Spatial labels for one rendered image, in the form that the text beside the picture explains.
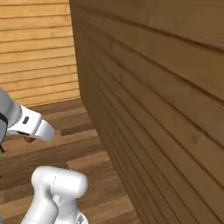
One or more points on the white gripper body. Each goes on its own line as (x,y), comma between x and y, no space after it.
(46,131)

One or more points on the red strawberry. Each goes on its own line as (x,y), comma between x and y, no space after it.
(29,139)

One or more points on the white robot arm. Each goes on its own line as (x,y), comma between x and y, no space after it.
(58,186)

